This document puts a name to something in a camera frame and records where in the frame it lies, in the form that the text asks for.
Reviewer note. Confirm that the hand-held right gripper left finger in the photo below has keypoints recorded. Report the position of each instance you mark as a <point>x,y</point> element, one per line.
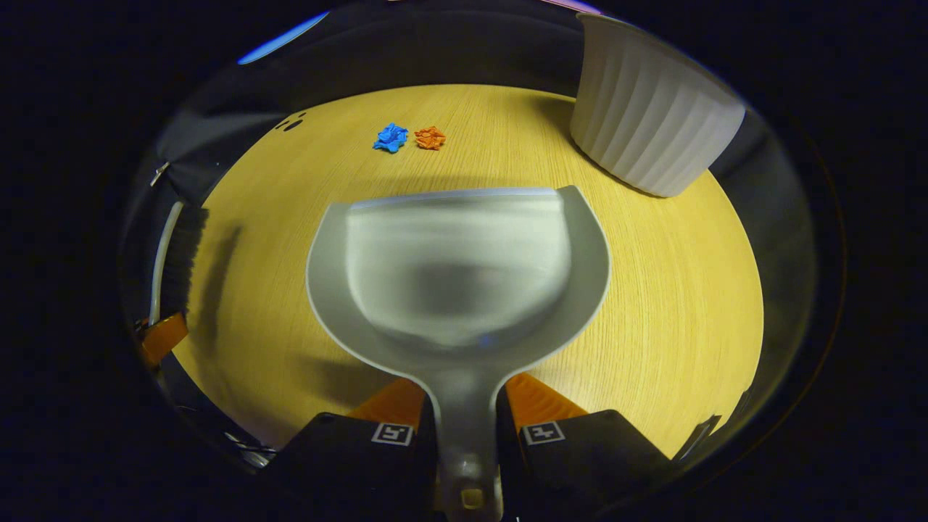
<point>348,460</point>

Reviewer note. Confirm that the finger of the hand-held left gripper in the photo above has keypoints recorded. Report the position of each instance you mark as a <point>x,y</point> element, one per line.
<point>163,337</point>

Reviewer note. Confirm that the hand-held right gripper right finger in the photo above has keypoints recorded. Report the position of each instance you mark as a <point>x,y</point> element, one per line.
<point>587,464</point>

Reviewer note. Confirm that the small white broom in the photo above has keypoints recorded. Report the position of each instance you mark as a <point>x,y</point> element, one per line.
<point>181,254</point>

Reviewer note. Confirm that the grey dustpan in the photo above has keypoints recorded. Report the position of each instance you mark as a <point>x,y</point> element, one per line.
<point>464,275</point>

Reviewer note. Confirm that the blue paper scrap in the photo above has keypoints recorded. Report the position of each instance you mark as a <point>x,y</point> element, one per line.
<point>391,138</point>

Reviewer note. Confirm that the orange paper scrap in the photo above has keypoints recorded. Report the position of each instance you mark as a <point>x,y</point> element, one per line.
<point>430,138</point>

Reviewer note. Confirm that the white ribbed garbage bin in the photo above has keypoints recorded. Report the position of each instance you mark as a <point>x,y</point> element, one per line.
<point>652,109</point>

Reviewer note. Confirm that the wooden desktop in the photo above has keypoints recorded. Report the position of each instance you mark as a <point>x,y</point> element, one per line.
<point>652,290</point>

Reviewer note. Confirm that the silver cloth clip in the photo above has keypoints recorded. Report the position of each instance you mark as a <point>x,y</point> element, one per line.
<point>159,172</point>

